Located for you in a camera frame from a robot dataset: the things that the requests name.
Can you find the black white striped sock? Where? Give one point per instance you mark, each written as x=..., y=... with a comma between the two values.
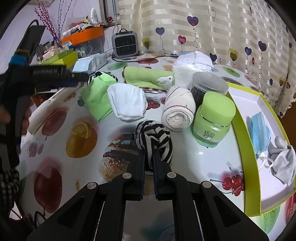
x=151, y=135

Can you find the blue wet wipes pack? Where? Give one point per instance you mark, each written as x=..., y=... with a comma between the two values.
x=90, y=64

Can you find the blue face mask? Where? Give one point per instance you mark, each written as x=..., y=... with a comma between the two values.
x=260, y=138

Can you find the grey work glove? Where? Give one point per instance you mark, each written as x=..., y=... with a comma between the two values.
x=283, y=156

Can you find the purple decorative twigs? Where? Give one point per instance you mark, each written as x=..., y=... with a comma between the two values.
x=44, y=16

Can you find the green towel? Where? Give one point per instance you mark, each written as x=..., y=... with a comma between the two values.
x=148, y=78

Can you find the green lidded jar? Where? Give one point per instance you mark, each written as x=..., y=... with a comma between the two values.
x=213, y=119

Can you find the white curved plastic piece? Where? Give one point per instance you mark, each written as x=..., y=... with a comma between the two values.
x=39, y=116

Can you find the grey small heater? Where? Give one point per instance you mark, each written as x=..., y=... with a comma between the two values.
x=125, y=44

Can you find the white tissue pack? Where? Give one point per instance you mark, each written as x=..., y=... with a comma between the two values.
x=187, y=64

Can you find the clear lidded container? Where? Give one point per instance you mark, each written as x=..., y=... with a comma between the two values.
x=202, y=82

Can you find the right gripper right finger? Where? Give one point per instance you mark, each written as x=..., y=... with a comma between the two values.
x=159, y=188

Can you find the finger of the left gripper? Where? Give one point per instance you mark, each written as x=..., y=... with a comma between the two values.
x=76, y=77
x=66, y=83

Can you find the orange storage box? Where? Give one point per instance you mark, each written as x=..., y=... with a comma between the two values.
x=84, y=35

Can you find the person's left hand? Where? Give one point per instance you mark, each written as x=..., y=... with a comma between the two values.
x=5, y=117

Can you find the green cardboard box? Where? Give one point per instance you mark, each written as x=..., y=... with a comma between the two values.
x=67, y=58

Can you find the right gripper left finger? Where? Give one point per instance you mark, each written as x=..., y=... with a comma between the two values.
x=139, y=177

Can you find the plaid sleeve forearm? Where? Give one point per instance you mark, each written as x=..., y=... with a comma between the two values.
x=10, y=184

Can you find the light green cloth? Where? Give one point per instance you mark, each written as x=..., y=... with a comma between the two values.
x=95, y=96

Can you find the heart patterned curtain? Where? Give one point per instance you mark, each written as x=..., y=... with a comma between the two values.
x=247, y=35

